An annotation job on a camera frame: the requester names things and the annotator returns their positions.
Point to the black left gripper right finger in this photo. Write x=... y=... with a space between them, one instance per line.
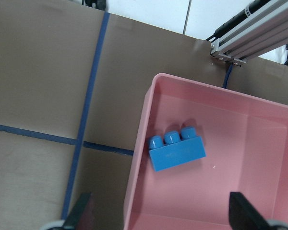
x=243 y=215

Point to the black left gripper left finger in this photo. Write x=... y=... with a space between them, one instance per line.
x=81 y=216

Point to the blue toy block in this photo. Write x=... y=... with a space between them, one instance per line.
x=175 y=148

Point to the pink plastic box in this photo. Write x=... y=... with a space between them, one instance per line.
x=246 y=144

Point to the aluminium frame post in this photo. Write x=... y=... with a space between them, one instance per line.
x=261 y=27

